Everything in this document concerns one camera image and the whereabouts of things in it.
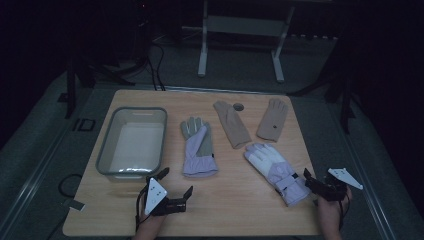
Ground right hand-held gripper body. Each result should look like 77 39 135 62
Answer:
308 167 364 203

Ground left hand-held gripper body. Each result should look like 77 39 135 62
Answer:
144 177 188 216

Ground purple and white ski glove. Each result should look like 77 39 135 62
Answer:
243 142 313 208

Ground clear plastic bin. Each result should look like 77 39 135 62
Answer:
95 106 168 183

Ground purple glove with grey palm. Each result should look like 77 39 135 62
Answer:
180 116 219 178

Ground plain beige knit glove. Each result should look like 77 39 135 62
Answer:
213 100 253 150

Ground person's right hand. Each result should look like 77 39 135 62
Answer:
316 186 353 219

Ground person's left hand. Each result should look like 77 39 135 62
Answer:
138 204 167 229

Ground beige knit glove with button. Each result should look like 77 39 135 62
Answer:
256 98 290 143

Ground grey tape piece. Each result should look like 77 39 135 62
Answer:
62 198 86 212

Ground black stand with angled legs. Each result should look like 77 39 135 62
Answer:
288 36 360 135

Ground black tripod stand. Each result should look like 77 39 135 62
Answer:
58 0 158 120

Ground white metal stand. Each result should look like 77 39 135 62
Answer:
197 0 296 84

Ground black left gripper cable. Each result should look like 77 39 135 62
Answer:
134 183 151 233

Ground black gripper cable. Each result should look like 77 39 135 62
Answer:
338 191 352 232
134 183 151 233

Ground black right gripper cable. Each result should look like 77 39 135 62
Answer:
338 191 352 232

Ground black rectangular floor bracket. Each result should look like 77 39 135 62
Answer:
72 117 97 132

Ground black looped floor cable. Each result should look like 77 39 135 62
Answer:
58 173 83 199

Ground black floor cables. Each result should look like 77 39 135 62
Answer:
146 41 167 92

